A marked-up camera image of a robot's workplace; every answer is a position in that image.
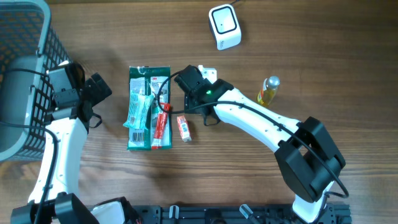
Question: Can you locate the green 3M product package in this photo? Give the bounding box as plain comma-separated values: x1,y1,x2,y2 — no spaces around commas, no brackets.
123,66,172,151

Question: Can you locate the orange small carton box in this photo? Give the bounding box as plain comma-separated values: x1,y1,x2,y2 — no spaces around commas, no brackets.
177,115,192,142

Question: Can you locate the small yellow oil bottle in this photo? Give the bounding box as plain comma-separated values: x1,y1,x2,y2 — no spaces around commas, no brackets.
257,76,280,107

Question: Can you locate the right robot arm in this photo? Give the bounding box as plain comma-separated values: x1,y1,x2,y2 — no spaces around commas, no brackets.
174,65,349,223

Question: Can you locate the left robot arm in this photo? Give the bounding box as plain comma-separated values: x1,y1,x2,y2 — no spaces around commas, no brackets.
11,63,112,223

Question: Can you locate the white barcode scanner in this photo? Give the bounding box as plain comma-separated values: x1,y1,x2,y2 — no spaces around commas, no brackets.
208,4,242,50

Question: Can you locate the grey plastic shopping basket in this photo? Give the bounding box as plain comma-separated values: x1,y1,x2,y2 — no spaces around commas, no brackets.
1,0,69,161

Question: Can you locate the left camera cable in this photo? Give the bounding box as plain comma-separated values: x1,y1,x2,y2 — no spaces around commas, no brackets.
0,68,60,224

